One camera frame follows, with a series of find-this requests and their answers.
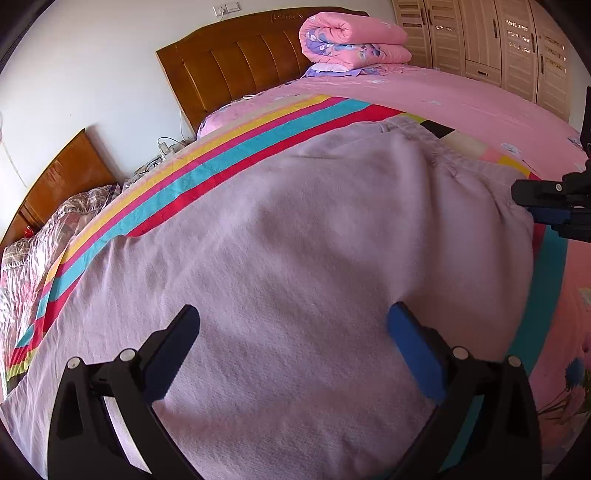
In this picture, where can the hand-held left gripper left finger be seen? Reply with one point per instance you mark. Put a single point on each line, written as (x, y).
(178, 337)

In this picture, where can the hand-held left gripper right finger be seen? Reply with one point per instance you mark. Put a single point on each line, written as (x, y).
(411, 346)

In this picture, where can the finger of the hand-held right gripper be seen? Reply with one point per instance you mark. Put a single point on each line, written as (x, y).
(554, 216)
(540, 191)

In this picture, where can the mauve pants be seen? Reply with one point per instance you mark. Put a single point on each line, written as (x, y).
(277, 230)

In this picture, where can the pink bed sheet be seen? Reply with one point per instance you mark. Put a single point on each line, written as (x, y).
(461, 97)

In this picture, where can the light wooden wardrobe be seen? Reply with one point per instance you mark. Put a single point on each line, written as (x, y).
(485, 41)

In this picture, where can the striped colourful blanket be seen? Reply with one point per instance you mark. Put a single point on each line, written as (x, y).
(194, 189)

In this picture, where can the pink floral quilt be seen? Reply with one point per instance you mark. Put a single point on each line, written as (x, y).
(37, 258)

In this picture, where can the nightstand with floral cloth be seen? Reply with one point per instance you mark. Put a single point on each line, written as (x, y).
(138, 177)

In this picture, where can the white power strip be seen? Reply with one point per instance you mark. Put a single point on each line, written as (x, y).
(166, 148)

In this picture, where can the plain wooden headboard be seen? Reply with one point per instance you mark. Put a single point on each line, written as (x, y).
(69, 175)

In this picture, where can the rolled pink quilt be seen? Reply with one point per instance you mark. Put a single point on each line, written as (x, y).
(360, 37)

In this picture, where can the purple floral pillow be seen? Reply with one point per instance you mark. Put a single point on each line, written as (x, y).
(323, 69)

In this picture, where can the panelled wooden headboard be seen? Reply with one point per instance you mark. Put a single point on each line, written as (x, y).
(231, 69)

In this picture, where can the white wall socket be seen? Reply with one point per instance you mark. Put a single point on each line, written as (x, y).
(226, 8)

